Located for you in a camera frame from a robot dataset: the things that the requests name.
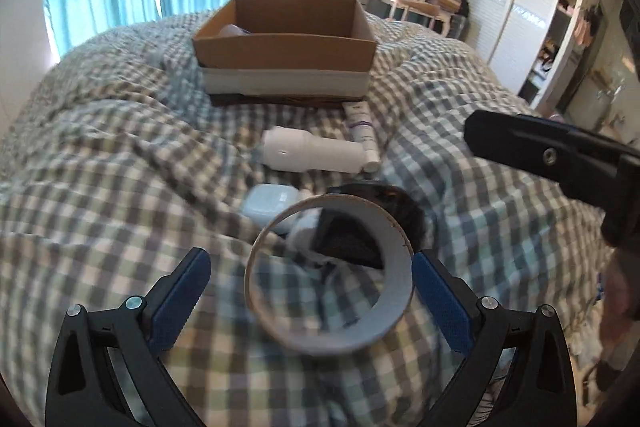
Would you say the cream dressing table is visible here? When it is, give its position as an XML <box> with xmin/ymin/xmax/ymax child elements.
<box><xmin>385</xmin><ymin>0</ymin><xmax>461</xmax><ymax>38</ymax></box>

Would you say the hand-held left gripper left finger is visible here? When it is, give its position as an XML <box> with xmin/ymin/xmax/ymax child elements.
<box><xmin>45</xmin><ymin>247</ymin><xmax>211</xmax><ymax>427</ymax></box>

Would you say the person's right forearm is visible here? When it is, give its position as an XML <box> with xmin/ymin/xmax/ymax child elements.
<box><xmin>595</xmin><ymin>251</ymin><xmax>638</xmax><ymax>393</ymax></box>

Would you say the white plastic bottle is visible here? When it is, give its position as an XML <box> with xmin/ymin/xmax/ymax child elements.
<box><xmin>262</xmin><ymin>126</ymin><xmax>367</xmax><ymax>174</ymax></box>

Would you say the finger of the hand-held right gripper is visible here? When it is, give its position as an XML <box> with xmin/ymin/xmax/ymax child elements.
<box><xmin>463</xmin><ymin>109</ymin><xmax>640</xmax><ymax>208</ymax></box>

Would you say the plaid bed blanket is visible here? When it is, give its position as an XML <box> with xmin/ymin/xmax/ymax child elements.
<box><xmin>0</xmin><ymin>11</ymin><xmax>608</xmax><ymax>427</ymax></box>

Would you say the white cream tube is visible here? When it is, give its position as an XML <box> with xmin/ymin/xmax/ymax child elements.
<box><xmin>342</xmin><ymin>101</ymin><xmax>382</xmax><ymax>173</ymax></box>

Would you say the pale blue plastic case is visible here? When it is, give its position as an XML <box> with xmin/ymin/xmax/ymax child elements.
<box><xmin>242</xmin><ymin>184</ymin><xmax>313</xmax><ymax>235</ymax></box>

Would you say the black round object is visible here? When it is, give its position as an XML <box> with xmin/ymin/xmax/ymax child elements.
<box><xmin>320</xmin><ymin>181</ymin><xmax>428</xmax><ymax>269</ymax></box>

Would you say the cardboard tape roll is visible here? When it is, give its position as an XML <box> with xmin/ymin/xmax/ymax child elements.
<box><xmin>244</xmin><ymin>194</ymin><xmax>416</xmax><ymax>356</ymax></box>

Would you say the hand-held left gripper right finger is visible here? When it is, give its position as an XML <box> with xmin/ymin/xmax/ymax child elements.
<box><xmin>411</xmin><ymin>249</ymin><xmax>587</xmax><ymax>427</ymax></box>

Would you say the cardboard box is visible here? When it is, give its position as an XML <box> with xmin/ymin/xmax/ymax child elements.
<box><xmin>192</xmin><ymin>0</ymin><xmax>379</xmax><ymax>108</ymax></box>

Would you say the white sliding wardrobe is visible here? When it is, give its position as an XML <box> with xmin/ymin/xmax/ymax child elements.
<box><xmin>459</xmin><ymin>0</ymin><xmax>591</xmax><ymax>105</ymax></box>

